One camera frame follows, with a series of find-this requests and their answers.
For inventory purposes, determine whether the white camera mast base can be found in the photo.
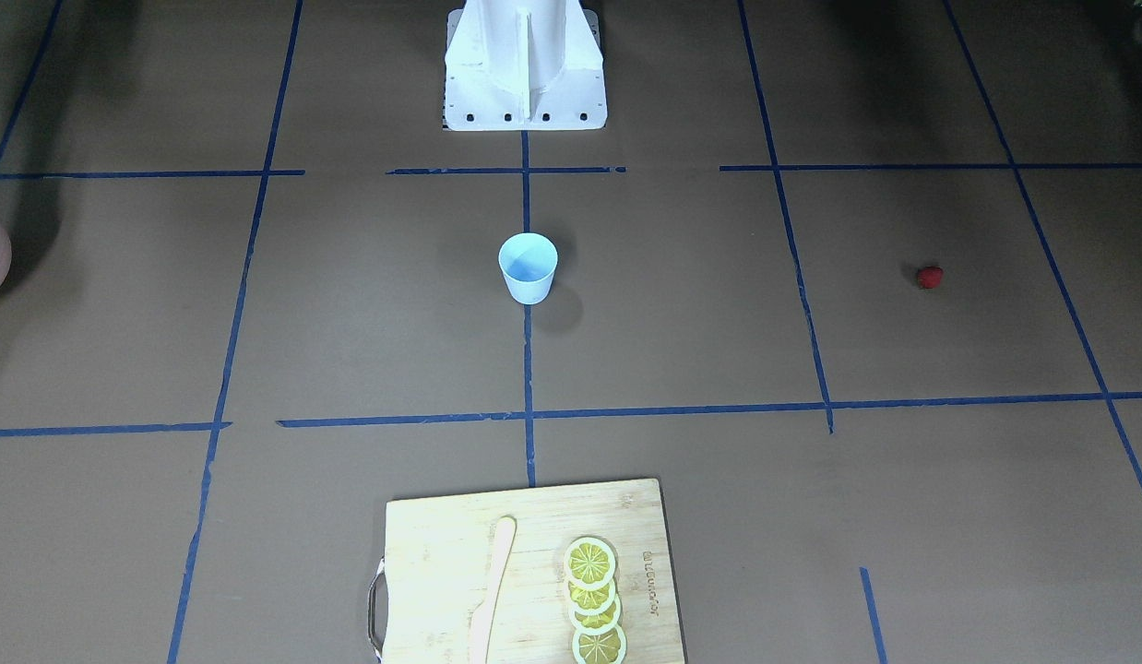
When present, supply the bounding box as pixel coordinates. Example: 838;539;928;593
442;1;608;133

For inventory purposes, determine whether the lemon slice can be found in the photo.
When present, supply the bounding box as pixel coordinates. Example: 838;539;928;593
568;597;624;635
563;537;617;591
571;626;627;664
565;579;617;615

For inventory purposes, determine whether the lemon slice top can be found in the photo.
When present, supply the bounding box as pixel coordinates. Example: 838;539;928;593
563;537;617;591

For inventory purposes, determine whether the yellow plastic knife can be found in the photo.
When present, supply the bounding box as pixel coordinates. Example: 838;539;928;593
467;515;517;663

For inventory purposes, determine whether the light blue cup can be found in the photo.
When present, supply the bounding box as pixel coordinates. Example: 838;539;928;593
498;232;558;305

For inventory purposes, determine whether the bamboo cutting board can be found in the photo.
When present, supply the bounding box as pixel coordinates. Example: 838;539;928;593
368;479;686;663

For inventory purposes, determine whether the lemon slice bottom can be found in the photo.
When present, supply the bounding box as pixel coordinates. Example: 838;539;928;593
571;626;627;664

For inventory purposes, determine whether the red strawberry on table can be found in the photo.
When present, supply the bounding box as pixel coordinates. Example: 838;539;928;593
916;265;944;290

